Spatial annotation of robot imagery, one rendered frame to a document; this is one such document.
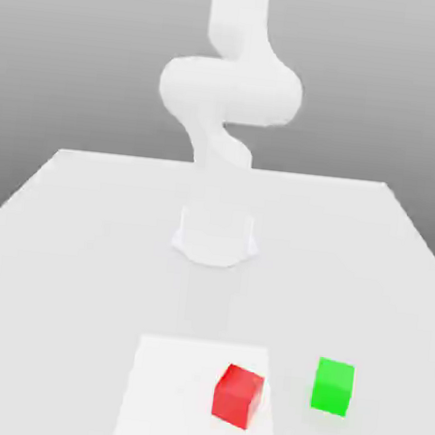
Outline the small red cube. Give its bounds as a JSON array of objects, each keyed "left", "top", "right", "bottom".
[{"left": 209, "top": 361, "right": 267, "bottom": 432}]

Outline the small green cube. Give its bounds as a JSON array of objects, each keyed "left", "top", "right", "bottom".
[{"left": 308, "top": 355, "right": 357, "bottom": 418}]

